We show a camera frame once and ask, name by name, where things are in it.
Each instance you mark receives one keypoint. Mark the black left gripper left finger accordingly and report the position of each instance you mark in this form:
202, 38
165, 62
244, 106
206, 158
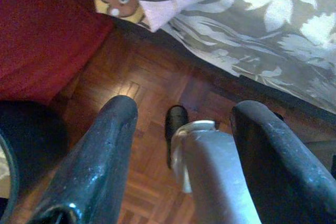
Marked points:
94, 161

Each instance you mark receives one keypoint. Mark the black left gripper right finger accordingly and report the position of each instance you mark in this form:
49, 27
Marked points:
283, 171

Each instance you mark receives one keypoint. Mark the bed with grey floral sheet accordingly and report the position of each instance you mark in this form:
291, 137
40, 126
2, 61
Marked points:
275, 40

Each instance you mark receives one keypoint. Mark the black waste bin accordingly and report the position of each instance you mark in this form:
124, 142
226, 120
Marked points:
34, 140

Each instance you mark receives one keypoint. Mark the pink cartoon print blanket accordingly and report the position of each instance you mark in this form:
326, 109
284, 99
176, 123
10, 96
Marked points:
162, 1

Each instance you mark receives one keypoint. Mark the crumpled brown paper waste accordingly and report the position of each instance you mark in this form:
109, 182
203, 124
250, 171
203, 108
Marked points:
4, 171

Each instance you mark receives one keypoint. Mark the silver robot left leg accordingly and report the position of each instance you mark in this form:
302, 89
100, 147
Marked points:
210, 161

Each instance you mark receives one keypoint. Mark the large red pillow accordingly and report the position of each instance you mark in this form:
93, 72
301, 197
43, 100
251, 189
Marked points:
39, 32

